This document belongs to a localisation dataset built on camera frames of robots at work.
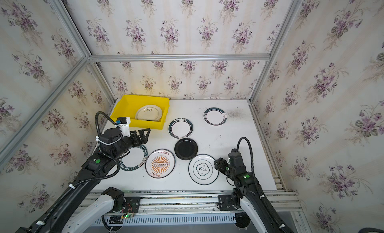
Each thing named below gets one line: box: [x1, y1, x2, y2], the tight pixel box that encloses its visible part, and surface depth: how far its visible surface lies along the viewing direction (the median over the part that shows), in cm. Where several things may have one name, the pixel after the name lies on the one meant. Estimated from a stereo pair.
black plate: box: [174, 138, 199, 161], surface depth 93 cm
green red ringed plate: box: [168, 117, 194, 139], surface depth 104 cm
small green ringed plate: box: [203, 107, 228, 126], surface depth 113 cm
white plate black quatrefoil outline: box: [188, 154, 219, 185], surface depth 86 cm
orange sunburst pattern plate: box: [145, 148, 176, 179], surface depth 88 cm
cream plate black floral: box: [135, 104, 163, 122], surface depth 112 cm
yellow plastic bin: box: [110, 94, 170, 130], surface depth 113 cm
